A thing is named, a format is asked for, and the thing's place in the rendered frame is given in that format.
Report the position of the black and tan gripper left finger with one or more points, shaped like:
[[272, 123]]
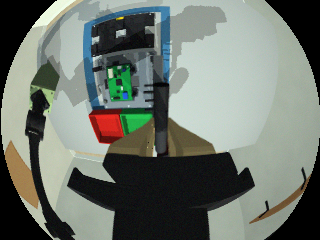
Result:
[[139, 142]]

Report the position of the green bin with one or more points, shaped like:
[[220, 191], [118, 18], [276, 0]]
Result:
[[130, 123]]

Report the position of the red open box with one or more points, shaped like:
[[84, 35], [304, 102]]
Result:
[[106, 126]]

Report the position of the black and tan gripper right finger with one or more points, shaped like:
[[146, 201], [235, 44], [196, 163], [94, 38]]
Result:
[[186, 142]]

